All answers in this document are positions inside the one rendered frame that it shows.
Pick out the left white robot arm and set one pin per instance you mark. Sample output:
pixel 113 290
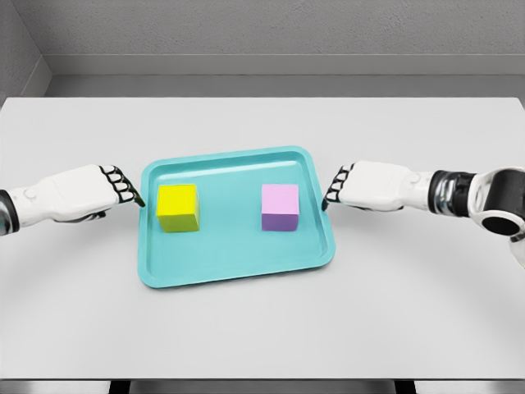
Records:
pixel 24 205

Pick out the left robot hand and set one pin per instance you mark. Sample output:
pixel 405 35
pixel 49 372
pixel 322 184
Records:
pixel 82 189

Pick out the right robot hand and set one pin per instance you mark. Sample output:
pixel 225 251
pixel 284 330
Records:
pixel 369 184

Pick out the yellow cube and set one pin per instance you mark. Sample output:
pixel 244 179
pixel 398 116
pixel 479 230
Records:
pixel 177 205

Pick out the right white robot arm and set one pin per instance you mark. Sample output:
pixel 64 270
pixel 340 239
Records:
pixel 467 193

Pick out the teal rectangular tray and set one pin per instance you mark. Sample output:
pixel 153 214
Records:
pixel 234 246

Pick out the pink purple cube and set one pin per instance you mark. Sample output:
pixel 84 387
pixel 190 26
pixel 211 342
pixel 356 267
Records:
pixel 279 205

